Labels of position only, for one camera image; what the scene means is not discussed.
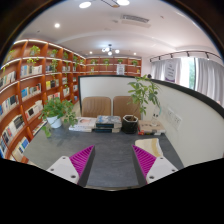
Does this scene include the white wall socket panel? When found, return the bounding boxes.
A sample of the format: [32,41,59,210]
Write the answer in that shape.
[164,107,174,123]
[171,113,183,130]

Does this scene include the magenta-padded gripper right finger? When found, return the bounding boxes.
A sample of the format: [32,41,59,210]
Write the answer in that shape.
[130,143,179,188]

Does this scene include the recessed ceiling spot lights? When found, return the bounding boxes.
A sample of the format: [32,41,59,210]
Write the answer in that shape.
[53,0,132,56]

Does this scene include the red spine book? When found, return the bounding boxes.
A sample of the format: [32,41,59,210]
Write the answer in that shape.
[137,130,166,137]

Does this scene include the black ceiling track rail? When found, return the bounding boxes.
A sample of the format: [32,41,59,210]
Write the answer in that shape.
[149,49,223,64]

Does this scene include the white sheer curtain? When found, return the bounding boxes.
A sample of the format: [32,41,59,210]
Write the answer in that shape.
[149,57,224,108]

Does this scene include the tan upholstered chair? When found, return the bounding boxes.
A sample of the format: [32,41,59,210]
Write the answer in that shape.
[112,95,142,120]
[81,96,112,118]

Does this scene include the beige cover book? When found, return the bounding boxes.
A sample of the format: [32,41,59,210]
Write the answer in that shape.
[137,119,166,134]

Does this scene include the white standing sign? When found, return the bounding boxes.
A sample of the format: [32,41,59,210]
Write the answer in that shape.
[164,59,177,83]

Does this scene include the ceiling chandelier lamp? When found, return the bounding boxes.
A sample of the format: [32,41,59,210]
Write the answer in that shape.
[101,44,121,56]

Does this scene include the ceiling air vent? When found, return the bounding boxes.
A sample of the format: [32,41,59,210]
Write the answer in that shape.
[119,13,151,28]

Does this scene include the orange wooden bookshelf unit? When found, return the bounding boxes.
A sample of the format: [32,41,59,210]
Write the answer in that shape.
[0,38,143,164]

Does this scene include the white book stack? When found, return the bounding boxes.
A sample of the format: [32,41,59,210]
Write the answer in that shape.
[68,116,98,133]

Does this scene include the leafy plant in white pot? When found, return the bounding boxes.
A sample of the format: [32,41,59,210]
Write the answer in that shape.
[39,96,78,138]

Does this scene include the small tree in black pot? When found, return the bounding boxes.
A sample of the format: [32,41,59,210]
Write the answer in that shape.
[120,74,162,135]

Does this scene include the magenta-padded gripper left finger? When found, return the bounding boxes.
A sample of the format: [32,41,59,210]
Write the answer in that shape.
[45,144,97,188]

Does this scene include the white paper card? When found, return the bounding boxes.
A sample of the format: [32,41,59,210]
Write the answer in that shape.
[150,106,161,126]

